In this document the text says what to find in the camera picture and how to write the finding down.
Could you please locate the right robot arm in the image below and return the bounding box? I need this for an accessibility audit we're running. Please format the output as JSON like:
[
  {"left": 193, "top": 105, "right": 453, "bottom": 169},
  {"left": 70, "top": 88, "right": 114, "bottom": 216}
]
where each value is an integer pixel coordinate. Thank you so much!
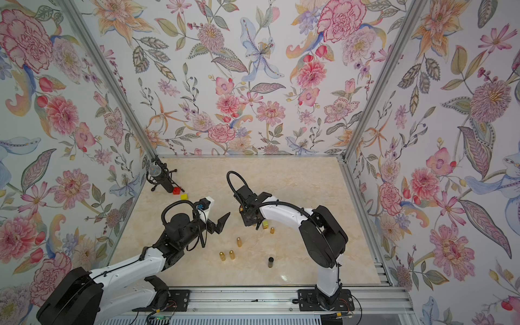
[{"left": 226, "top": 171, "right": 348, "bottom": 311}]

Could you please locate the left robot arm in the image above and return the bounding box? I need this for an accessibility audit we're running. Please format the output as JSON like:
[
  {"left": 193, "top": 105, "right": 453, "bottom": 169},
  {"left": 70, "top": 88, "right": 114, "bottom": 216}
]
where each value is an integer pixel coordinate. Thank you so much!
[{"left": 37, "top": 197, "right": 230, "bottom": 324}]

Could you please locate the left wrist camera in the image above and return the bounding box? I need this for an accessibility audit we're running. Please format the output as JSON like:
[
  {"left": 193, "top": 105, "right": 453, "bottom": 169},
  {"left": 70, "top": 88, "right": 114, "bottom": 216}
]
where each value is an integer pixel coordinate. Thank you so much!
[{"left": 194, "top": 196, "right": 215, "bottom": 215}]

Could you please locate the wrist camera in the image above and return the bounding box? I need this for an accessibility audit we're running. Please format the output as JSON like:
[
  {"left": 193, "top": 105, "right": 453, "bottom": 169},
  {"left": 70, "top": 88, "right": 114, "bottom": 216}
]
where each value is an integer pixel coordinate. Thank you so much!
[
  {"left": 194, "top": 196, "right": 215, "bottom": 215},
  {"left": 236, "top": 185, "right": 257, "bottom": 205}
]

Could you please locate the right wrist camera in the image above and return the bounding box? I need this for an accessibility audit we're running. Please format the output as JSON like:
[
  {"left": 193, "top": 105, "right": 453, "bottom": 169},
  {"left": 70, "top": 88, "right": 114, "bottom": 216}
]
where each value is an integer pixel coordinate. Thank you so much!
[{"left": 236, "top": 185, "right": 257, "bottom": 205}]

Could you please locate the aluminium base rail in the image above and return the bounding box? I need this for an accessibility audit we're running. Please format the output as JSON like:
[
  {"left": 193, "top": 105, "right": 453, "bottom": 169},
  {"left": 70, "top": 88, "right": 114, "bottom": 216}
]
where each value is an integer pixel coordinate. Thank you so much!
[{"left": 64, "top": 286, "right": 419, "bottom": 325}]

